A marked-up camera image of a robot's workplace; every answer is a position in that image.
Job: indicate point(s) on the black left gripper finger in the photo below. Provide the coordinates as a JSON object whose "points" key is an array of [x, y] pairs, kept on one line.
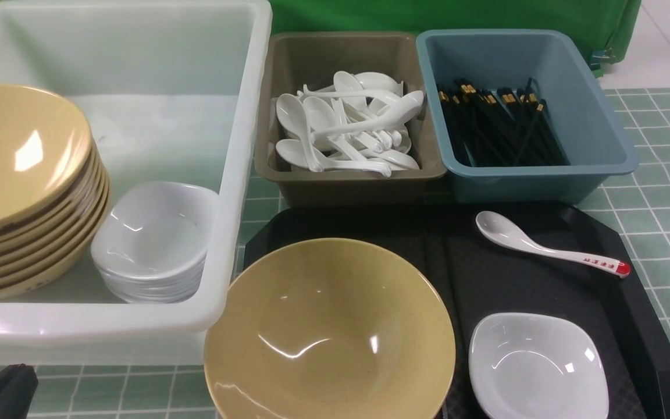
{"points": [[18, 383]]}

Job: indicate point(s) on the tan noodle bowl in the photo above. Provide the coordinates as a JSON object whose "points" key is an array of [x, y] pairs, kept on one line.
{"points": [[330, 328]]}

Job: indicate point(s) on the white square dish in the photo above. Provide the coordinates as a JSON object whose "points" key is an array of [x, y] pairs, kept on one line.
{"points": [[525, 365]]}

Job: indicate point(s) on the white spoon red tip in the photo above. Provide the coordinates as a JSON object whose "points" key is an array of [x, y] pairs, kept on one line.
{"points": [[500, 230]]}

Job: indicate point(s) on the stack of tan bowls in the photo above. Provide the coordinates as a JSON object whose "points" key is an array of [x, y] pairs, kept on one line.
{"points": [[54, 189]]}

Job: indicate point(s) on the stack of white dishes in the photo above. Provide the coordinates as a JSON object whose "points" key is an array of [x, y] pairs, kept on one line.
{"points": [[152, 246]]}

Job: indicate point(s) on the large white plastic tub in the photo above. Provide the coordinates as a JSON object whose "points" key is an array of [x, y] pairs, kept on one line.
{"points": [[172, 91]]}

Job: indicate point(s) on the brown plastic bin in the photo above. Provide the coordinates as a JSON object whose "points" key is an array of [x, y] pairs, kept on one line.
{"points": [[297, 59]]}

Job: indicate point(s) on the white spoons pile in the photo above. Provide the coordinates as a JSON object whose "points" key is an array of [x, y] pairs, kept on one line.
{"points": [[357, 124]]}

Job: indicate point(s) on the black plastic tray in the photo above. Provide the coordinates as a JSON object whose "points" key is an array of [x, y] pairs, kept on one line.
{"points": [[477, 278]]}

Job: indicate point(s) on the black chopsticks bundle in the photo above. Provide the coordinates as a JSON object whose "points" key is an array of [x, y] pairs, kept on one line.
{"points": [[503, 128]]}

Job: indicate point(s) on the blue plastic bin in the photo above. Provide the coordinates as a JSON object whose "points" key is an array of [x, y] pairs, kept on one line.
{"points": [[583, 119]]}

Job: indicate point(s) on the green checkered tablecloth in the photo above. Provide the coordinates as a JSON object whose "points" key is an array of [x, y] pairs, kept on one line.
{"points": [[161, 377]]}

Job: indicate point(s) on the teal binder clip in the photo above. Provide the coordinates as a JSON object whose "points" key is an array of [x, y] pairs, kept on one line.
{"points": [[600, 57]]}

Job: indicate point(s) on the green backdrop cloth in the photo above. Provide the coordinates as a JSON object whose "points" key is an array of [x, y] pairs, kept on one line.
{"points": [[591, 25]]}

